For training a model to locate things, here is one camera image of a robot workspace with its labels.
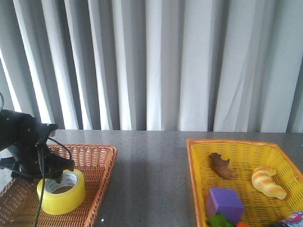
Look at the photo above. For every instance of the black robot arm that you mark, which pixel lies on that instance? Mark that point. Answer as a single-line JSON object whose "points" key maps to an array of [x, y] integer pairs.
{"points": [[26, 140]]}

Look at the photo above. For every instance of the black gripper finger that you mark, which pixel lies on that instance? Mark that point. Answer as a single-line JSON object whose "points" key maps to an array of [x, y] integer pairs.
{"points": [[58, 177]]}

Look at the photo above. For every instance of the grey pleated curtain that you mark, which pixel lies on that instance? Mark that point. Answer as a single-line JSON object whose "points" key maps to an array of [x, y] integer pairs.
{"points": [[155, 65]]}

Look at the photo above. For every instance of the brown wicker basket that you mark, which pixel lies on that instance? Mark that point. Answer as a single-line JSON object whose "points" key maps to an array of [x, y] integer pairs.
{"points": [[19, 199]]}

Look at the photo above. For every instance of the small labelled jar dark lid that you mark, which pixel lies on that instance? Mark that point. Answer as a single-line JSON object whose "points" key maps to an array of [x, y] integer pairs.
{"points": [[294, 220]]}

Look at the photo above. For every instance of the toy croissant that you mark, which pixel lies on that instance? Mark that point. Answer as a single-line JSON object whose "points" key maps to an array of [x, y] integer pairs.
{"points": [[262, 181]]}

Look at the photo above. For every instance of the brown toy animal figurine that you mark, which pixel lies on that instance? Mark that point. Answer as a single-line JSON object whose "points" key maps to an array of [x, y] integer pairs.
{"points": [[220, 166]]}

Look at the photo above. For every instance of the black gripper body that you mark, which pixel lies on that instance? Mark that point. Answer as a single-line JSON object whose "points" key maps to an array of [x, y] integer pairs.
{"points": [[38, 162]]}

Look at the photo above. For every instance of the orange toy carrot green leaves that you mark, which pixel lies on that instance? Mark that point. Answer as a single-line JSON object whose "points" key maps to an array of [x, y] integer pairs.
{"points": [[220, 220]]}

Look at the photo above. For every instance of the purple foam cube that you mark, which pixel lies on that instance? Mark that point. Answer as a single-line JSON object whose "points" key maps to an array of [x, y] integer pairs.
{"points": [[225, 201]]}

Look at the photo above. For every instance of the yellow wicker basket orange rim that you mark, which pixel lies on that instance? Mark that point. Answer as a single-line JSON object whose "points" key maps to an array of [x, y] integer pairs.
{"points": [[245, 156]]}

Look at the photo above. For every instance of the yellow packing tape roll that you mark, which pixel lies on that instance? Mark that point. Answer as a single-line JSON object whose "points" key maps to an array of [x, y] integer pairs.
{"points": [[64, 197]]}

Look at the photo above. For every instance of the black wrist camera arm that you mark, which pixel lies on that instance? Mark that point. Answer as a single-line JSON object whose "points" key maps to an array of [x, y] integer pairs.
{"points": [[46, 130]]}

